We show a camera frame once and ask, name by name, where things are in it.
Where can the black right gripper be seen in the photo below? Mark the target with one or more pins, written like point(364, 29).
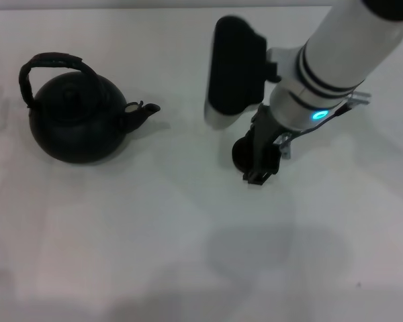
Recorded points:
point(266, 147)

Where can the small dark teacup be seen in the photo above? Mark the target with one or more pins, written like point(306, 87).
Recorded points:
point(240, 155)

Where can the silver metal wrist bracket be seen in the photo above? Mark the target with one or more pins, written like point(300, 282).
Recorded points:
point(284, 142)

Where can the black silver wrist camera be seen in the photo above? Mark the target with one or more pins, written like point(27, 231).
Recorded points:
point(235, 67)

